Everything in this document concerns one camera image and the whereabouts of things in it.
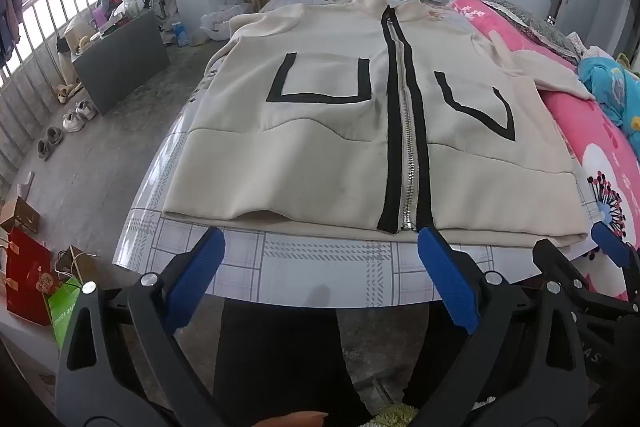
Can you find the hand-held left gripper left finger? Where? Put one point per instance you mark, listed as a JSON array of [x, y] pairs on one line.
[[195, 277]]

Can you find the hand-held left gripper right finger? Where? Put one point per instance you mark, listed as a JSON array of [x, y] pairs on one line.
[[447, 277]]

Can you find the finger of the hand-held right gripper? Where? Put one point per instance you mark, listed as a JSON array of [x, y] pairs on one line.
[[555, 262], [610, 247]]

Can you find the beige zip jacket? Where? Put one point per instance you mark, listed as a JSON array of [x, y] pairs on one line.
[[310, 157]]

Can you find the person's left hand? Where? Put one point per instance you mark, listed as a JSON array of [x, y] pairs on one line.
[[295, 420]]

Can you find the bed with plaid floral sheet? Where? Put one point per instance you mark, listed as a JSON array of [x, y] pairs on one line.
[[300, 262]]

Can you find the pink floral blanket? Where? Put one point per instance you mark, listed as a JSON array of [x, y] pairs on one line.
[[590, 142]]

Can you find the brown paper bag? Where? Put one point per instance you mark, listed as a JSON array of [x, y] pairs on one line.
[[80, 262]]

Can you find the green paper bag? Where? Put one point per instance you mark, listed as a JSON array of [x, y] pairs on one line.
[[65, 312]]

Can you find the green fuzzy slipper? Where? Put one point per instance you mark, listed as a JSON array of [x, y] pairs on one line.
[[392, 416]]

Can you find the light blue floral quilt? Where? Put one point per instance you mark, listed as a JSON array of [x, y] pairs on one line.
[[615, 92]]

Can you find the red gift bag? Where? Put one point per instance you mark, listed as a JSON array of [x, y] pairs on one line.
[[27, 277]]

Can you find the brown cardboard box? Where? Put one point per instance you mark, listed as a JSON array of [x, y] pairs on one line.
[[20, 214]]

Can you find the dark grey cabinet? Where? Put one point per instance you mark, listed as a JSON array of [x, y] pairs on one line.
[[125, 67]]

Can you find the beige shoes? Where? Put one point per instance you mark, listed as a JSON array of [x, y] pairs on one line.
[[67, 93]]

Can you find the blue packet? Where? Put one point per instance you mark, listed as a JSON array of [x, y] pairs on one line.
[[181, 34]]

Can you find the white plastic bag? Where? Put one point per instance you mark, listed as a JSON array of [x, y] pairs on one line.
[[222, 24]]

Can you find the beige cloth bag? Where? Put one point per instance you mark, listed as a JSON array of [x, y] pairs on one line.
[[77, 34]]

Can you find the metal window railing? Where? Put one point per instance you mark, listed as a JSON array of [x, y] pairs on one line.
[[45, 37]]

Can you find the purple hanging garment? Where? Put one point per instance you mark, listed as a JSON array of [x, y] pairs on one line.
[[10, 12]]

